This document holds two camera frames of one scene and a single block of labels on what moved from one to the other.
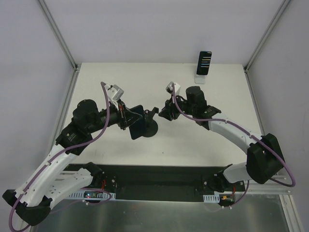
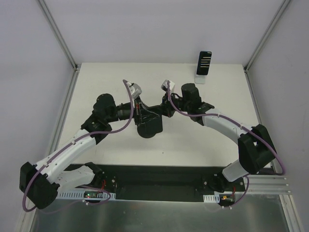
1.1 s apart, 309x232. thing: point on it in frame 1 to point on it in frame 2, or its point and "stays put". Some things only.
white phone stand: x=200 y=79 stays put
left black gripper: x=122 y=117 to x=137 y=111
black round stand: x=151 y=128 stays put
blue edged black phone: x=204 y=59 stays put
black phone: x=136 y=130 to x=151 y=122
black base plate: x=165 y=182 stays put
